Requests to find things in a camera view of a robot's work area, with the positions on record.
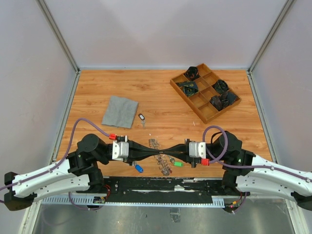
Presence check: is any metal key ring disc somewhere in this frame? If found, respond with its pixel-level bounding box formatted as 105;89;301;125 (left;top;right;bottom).
149;138;172;176

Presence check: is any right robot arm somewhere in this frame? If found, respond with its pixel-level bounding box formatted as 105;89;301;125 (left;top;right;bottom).
163;130;312;211

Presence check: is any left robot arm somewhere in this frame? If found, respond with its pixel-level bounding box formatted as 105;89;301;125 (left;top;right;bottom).
1;134;159;211

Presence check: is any green key tag with key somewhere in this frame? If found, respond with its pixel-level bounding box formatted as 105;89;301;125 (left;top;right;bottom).
170;158;183;167

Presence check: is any blue key tag with key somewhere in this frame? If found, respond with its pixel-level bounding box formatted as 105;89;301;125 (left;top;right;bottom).
135;164;144;173

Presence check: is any black key tag with key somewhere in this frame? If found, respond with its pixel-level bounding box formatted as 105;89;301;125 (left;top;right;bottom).
138;113;146;129

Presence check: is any grey folded cloth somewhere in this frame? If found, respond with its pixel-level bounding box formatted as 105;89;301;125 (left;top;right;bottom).
101;96;138;129

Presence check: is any wooden compartment tray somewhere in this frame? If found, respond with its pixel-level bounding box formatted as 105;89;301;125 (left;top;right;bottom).
170;63;241;123

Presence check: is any dark green patterned tie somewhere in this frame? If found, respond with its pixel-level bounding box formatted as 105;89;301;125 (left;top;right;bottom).
176;81;199;97

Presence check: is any dark green floral tie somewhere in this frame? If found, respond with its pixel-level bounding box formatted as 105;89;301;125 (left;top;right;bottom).
213;79;229;94

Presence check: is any black orange rolled tie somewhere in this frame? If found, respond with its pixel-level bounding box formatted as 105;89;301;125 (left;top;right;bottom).
184;66;200;81

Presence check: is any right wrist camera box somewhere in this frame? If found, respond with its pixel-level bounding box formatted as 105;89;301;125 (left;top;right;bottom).
189;141;206;159

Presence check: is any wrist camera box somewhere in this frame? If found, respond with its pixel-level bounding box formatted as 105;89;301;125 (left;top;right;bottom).
112;141;129;161
189;141;206;159

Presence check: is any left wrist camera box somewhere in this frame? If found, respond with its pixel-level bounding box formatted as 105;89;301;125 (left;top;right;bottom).
112;141;129;161

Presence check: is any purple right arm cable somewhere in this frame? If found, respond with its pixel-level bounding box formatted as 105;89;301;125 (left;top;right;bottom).
202;125;312;183

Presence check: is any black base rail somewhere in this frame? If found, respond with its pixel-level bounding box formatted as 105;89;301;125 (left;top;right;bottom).
42;177;250;208

